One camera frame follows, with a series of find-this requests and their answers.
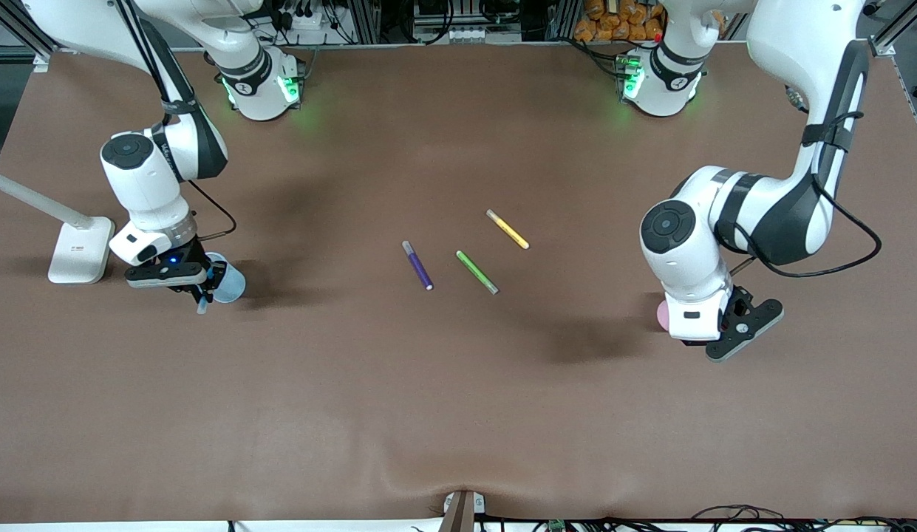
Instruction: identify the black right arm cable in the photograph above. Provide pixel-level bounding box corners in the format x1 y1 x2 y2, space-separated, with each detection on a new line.
118 0 238 241

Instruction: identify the aluminium frame strut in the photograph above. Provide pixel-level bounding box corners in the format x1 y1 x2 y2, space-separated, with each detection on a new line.
868 0 917 58
0 0 52 56

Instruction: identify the blue plastic cup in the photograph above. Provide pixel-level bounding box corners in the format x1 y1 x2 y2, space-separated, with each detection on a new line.
205 253 247 304

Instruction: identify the pile of orange packets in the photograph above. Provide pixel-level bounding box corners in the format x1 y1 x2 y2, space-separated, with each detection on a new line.
574 0 666 43

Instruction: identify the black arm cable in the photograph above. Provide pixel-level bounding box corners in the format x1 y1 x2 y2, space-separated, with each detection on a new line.
728 111 883 279
118 0 238 241

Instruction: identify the white stand with pole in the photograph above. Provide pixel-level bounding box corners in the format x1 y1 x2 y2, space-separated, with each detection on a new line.
0 168 117 285

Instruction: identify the black floor cable bundle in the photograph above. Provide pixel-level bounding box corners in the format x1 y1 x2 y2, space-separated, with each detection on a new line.
691 505 917 532

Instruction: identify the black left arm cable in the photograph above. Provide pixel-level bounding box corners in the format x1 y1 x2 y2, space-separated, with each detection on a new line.
728 111 883 279

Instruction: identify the purple marker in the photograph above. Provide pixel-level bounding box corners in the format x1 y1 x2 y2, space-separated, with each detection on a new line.
401 240 434 291

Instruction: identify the white power strip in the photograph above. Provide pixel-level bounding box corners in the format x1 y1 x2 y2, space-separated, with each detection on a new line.
281 9 330 32

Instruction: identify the green marker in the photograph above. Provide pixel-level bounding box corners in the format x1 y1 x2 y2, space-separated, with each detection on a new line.
455 250 500 296

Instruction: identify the yellow marker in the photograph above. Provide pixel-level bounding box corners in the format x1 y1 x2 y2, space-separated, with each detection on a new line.
485 209 531 250

